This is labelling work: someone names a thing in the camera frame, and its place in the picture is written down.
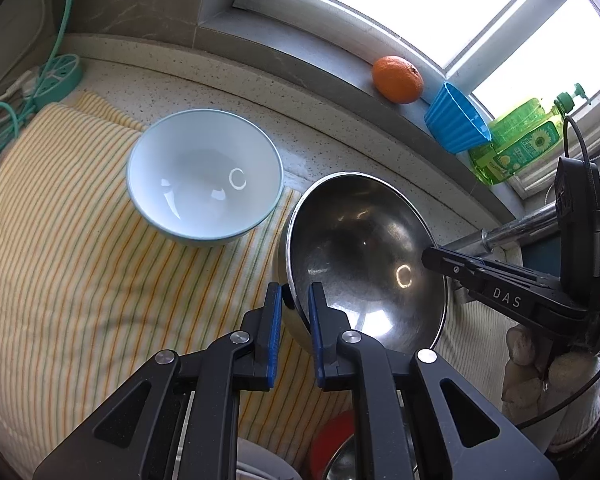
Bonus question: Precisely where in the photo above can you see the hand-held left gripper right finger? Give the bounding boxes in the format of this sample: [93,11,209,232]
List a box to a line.
[307,282,561,480]

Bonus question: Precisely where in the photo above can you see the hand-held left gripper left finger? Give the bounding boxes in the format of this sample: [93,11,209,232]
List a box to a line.
[32,282,284,480]

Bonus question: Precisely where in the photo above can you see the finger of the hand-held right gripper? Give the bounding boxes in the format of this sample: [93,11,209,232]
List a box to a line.
[421,246,563,287]

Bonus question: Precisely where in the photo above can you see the large stainless steel bowl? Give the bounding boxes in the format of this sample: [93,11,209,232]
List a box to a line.
[278,172,448,358]

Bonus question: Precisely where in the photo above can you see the small red steel bowl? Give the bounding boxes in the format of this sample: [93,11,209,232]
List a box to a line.
[309,409,362,480]

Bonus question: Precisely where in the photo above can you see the light blue ceramic bowl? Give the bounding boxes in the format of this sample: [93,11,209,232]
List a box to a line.
[126,109,284,247]

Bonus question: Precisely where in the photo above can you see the person's right hand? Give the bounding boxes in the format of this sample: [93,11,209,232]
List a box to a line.
[502,325,600,451]

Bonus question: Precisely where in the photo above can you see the chrome faucet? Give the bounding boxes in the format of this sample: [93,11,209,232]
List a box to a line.
[440,175,600,261]

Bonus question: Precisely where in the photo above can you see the green dish soap bottle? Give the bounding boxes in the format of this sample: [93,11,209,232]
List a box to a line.
[469,83,586,185]

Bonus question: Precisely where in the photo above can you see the blue ribbed silicone cup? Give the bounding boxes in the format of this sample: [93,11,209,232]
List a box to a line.
[424,81,492,154]

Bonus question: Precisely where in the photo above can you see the orange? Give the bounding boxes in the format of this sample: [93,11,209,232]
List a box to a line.
[372,55,424,105]

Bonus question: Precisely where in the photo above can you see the yellow green striped cloth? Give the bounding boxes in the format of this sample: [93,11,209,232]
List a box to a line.
[0,91,521,480]

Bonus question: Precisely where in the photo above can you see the teal power strip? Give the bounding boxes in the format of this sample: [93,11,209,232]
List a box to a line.
[32,54,84,111]

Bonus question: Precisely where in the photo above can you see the white power plug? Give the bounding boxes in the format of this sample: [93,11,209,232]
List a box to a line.
[2,70,38,100]

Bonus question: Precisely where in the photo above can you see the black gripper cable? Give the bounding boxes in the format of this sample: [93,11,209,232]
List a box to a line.
[561,114,600,281]

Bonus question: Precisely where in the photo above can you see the teal cable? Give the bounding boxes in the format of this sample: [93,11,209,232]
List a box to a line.
[0,0,77,157]

